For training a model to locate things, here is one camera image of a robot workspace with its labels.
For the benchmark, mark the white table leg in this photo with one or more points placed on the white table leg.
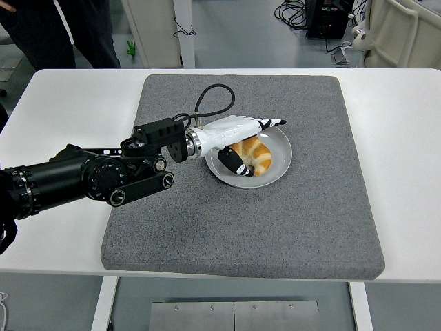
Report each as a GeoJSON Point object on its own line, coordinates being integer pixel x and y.
{"type": "Point", "coordinates": [361, 307]}
{"type": "Point", "coordinates": [103, 303]}

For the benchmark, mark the grey speckled mat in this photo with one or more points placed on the grey speckled mat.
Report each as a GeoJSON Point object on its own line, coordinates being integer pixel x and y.
{"type": "Point", "coordinates": [241, 224]}

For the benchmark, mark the round grey plate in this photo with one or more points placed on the round grey plate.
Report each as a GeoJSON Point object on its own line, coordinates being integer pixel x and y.
{"type": "Point", "coordinates": [275, 169]}

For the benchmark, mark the golden croissant bread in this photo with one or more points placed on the golden croissant bread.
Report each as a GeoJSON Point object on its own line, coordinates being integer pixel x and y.
{"type": "Point", "coordinates": [258, 151]}

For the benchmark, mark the black computer case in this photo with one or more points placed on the black computer case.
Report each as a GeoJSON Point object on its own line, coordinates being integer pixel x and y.
{"type": "Point", "coordinates": [327, 20]}

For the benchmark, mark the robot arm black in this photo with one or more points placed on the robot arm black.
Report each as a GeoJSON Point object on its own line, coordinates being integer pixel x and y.
{"type": "Point", "coordinates": [62, 179]}

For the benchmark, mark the cream cart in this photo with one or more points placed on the cream cart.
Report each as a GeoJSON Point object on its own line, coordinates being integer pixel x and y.
{"type": "Point", "coordinates": [406, 38]}

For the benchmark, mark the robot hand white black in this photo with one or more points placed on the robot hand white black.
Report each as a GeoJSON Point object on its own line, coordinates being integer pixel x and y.
{"type": "Point", "coordinates": [231, 129]}

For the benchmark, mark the grey floor pedal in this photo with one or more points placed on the grey floor pedal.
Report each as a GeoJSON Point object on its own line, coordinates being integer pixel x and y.
{"type": "Point", "coordinates": [340, 58]}

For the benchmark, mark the grey metal plate with screws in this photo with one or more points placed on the grey metal plate with screws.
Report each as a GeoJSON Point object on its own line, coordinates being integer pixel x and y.
{"type": "Point", "coordinates": [234, 317]}

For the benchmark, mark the small green object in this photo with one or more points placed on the small green object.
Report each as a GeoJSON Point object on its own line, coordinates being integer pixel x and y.
{"type": "Point", "coordinates": [130, 48]}

